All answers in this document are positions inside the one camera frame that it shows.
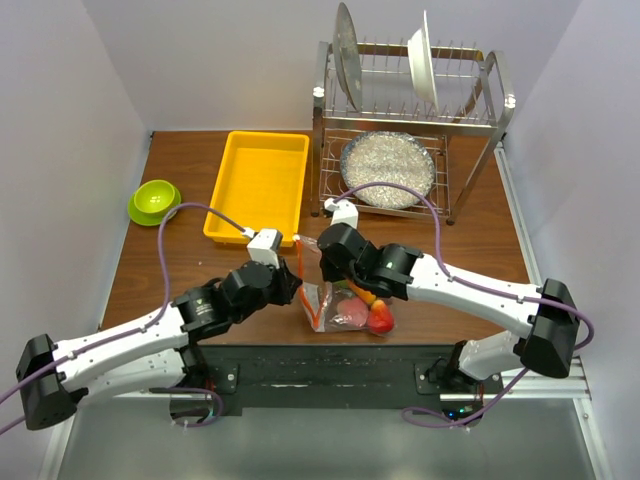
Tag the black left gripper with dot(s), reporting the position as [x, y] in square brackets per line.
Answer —
[287, 283]

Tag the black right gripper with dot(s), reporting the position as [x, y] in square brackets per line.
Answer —
[327, 272]

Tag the clear zip top bag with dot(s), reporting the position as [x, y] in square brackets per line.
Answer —
[319, 298]

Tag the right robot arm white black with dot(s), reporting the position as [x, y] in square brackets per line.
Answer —
[540, 323]

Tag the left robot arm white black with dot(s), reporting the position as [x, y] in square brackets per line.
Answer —
[54, 377]

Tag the orange red fake mango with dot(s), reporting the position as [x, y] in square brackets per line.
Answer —
[367, 297]

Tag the pink fake meat pack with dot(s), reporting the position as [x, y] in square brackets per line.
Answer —
[352, 313]

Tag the red fake apple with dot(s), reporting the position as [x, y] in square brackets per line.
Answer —
[380, 319]

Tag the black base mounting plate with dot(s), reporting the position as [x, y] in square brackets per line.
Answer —
[330, 376]

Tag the speckled blue rim plate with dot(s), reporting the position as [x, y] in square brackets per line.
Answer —
[382, 162]

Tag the yellow plastic tray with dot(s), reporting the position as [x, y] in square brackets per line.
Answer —
[260, 181]

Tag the steel dish rack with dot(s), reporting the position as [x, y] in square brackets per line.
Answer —
[477, 99]

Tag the green plastic bowl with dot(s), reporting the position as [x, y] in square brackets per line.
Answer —
[151, 202]

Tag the grey metal plate upright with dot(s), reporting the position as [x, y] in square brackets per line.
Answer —
[347, 57]

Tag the white plate upright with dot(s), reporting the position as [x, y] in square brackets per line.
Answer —
[421, 64]

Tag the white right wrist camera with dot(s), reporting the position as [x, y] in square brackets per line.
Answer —
[342, 211]

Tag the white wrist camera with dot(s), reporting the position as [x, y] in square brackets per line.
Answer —
[342, 211]
[264, 247]

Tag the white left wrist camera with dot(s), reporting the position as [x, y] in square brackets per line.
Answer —
[264, 247]

